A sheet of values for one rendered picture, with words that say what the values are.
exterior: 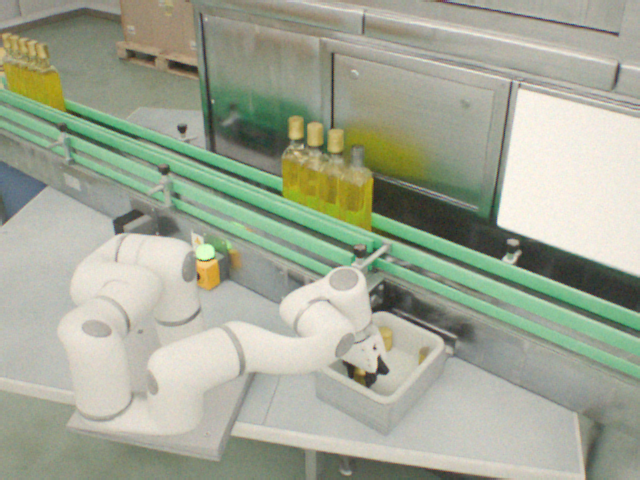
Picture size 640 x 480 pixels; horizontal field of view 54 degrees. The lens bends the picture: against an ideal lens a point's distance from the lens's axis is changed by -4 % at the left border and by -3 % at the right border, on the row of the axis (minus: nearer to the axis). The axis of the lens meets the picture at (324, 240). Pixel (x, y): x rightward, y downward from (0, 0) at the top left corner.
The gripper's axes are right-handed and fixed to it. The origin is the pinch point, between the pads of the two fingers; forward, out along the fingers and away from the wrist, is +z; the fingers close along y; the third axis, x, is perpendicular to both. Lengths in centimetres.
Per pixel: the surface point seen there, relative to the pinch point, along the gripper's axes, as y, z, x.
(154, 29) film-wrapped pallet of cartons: 384, 116, -248
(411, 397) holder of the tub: -10.7, 2.4, -1.2
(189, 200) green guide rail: 63, -8, -17
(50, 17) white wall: 600, 149, -275
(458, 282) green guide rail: -8.5, -6.6, -25.0
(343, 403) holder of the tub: -0.3, 1.0, 7.3
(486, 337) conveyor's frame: -17.2, 1.6, -20.6
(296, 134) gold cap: 37, -25, -34
